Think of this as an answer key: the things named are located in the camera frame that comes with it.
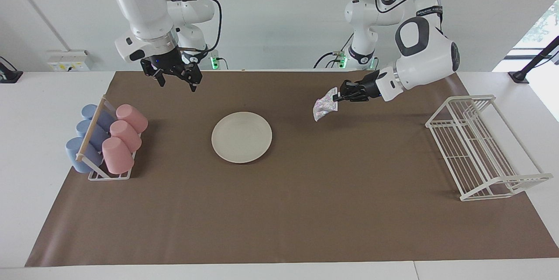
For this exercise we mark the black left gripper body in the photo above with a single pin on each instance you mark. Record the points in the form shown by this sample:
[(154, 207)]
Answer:
[(369, 88)]

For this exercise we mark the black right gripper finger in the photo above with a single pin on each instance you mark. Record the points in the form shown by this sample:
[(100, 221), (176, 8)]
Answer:
[(160, 79), (193, 86)]

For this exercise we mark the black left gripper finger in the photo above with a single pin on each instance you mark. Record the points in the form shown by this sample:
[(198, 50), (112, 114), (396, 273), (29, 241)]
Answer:
[(350, 86), (349, 97)]

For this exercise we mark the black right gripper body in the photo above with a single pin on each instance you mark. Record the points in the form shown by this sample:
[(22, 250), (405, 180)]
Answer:
[(168, 63)]

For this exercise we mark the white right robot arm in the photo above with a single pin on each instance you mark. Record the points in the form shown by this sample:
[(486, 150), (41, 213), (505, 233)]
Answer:
[(139, 5)]

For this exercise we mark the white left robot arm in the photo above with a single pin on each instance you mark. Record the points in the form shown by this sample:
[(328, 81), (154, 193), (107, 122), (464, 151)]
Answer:
[(428, 57)]

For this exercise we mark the cream round plate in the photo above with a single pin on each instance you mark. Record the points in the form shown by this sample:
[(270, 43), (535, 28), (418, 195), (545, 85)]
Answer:
[(241, 137)]

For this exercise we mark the pink plastic cup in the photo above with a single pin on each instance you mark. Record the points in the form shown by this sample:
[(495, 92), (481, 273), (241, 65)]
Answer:
[(133, 116), (126, 136), (117, 155)]

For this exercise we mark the blue plastic cup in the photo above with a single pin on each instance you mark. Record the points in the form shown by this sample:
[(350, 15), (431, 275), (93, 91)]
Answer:
[(74, 153), (89, 111), (83, 127)]

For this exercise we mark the cup rack with wooden rod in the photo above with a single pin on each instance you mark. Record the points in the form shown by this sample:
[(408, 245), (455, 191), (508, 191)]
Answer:
[(91, 129)]

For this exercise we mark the brown table mat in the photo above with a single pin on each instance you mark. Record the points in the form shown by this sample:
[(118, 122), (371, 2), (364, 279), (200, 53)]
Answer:
[(305, 205)]

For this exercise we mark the bright window opening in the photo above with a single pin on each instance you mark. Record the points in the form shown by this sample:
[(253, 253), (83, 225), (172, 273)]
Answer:
[(548, 22)]

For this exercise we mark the white wall socket box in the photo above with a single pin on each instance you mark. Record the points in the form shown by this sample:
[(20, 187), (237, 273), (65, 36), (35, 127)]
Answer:
[(69, 60)]

